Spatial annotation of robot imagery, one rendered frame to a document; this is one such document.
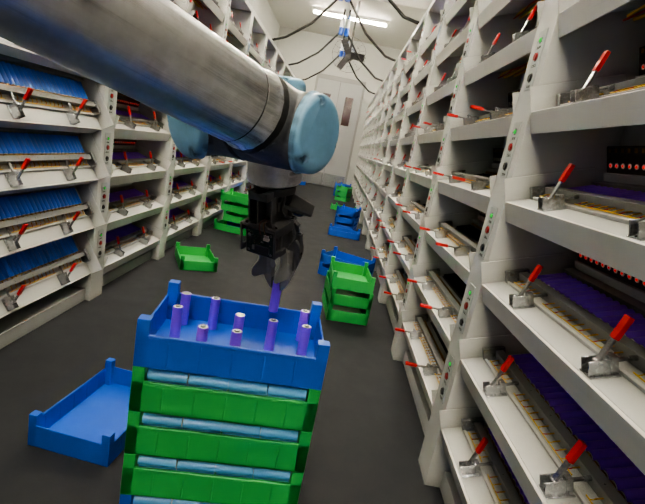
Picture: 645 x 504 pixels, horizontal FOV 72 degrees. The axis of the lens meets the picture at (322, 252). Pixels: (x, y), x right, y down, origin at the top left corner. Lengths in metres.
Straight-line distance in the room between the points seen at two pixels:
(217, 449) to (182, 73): 0.61
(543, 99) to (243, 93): 0.76
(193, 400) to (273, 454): 0.17
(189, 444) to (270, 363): 0.20
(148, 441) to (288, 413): 0.23
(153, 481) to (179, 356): 0.24
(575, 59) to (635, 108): 0.37
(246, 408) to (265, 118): 0.48
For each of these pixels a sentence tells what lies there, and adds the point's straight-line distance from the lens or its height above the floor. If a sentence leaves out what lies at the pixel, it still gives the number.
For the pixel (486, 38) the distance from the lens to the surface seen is 1.80.
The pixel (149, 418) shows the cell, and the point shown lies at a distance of 0.82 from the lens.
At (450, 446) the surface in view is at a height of 0.17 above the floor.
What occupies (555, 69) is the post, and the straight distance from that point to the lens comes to 1.09.
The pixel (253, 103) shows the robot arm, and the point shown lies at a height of 0.81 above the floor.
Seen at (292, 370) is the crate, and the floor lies 0.43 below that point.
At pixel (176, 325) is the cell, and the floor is 0.43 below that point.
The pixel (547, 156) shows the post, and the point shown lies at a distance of 1.08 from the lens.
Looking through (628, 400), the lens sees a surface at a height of 0.56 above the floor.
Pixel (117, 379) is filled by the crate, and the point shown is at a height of 0.02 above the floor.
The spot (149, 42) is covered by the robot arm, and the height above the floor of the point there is 0.83.
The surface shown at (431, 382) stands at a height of 0.17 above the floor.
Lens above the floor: 0.78
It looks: 13 degrees down
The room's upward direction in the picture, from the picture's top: 11 degrees clockwise
